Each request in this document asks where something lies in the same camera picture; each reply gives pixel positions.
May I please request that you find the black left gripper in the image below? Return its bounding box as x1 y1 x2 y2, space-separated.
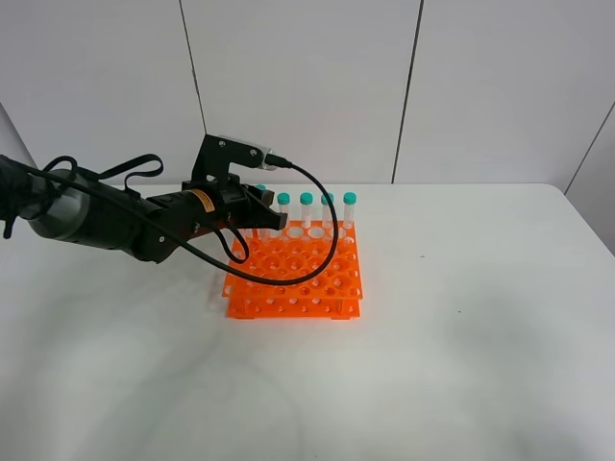
182 134 280 238

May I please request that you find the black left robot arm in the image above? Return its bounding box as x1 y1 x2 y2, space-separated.
1 134 287 263

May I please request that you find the second row left tube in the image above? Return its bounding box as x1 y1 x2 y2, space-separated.
233 230 250 264

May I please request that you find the orange test tube rack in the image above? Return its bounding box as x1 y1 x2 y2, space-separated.
222 220 363 320

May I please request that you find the black left camera cable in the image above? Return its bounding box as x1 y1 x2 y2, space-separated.
182 153 338 287

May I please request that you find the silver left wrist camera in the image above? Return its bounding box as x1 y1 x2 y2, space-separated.
218 137 273 169

